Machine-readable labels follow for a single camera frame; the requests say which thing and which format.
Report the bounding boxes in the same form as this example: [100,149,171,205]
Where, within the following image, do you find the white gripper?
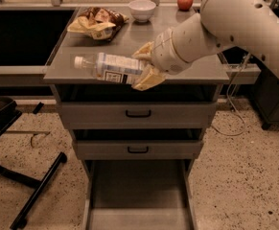
[131,28,191,91]

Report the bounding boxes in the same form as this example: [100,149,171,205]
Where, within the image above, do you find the blue plastic water bottle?
[74,53,146,84]

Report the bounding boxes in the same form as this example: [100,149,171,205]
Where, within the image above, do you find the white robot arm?
[132,0,279,91]

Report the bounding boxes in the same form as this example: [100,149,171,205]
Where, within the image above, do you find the grey drawer cabinet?
[44,7,228,230]

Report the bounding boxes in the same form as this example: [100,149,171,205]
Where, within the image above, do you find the grey top drawer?
[58,103,216,129]

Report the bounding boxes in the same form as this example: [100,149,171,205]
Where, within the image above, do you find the grey middle drawer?
[73,140,203,160]

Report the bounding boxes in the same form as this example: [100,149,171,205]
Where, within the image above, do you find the grey open bottom drawer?
[82,160,198,230]

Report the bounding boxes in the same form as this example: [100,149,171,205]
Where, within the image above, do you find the white ceramic bowl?
[128,0,156,23]

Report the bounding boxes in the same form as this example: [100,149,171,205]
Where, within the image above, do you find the brown yellow chip bag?
[67,7,128,40]

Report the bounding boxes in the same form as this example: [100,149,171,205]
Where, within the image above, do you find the red apple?
[177,0,194,11]

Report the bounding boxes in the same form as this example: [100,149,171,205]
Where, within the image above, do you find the dark cabinet at right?
[250,68,279,130]

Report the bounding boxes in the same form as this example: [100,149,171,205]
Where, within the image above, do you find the black chair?
[0,97,67,230]

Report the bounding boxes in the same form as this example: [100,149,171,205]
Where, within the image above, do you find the white cable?
[210,53,252,137]

